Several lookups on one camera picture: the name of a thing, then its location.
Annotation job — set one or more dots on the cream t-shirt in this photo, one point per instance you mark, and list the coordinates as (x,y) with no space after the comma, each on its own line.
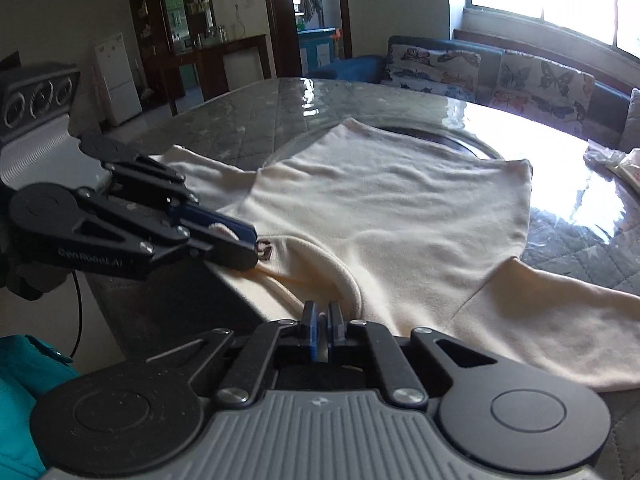
(400,210)

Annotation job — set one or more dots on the blue cabinet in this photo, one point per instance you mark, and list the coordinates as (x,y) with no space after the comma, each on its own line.
(317,50)

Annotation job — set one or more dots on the white fridge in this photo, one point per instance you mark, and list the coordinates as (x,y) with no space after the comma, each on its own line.
(117,82)

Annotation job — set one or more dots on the teal garment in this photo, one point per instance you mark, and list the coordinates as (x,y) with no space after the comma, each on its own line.
(25,410)

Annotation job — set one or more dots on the dark wooden shelf cabinet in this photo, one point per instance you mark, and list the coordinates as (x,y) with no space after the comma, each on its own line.
(150,35)

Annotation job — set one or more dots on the wide butterfly print cushion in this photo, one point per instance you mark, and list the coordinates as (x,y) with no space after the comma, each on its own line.
(430,72)

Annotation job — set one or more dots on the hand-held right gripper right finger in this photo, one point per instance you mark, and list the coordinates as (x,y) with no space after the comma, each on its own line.
(336,324)

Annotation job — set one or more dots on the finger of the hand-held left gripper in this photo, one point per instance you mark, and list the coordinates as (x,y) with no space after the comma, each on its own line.
(210,220)
(225,252)

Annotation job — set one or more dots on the round black hot plate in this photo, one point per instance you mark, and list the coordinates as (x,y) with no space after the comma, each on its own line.
(450,143)

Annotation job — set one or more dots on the white plastic bag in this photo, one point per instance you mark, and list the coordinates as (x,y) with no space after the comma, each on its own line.
(617,165)

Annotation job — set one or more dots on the dark wooden counter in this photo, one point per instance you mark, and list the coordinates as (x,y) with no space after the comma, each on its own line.
(210,60)

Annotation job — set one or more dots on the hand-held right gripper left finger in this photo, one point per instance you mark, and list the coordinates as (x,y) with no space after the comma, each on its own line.
(311,332)

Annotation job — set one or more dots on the dark wooden door frame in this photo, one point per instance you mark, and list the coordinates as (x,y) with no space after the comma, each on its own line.
(277,20)

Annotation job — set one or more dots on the blue sofa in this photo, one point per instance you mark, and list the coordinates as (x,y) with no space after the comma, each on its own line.
(350,67)

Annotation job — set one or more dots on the square butterfly print cushion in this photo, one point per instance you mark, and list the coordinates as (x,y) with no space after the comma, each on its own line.
(545,90)

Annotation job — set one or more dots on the grey pillow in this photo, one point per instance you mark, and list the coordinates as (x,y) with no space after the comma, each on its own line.
(632,120)

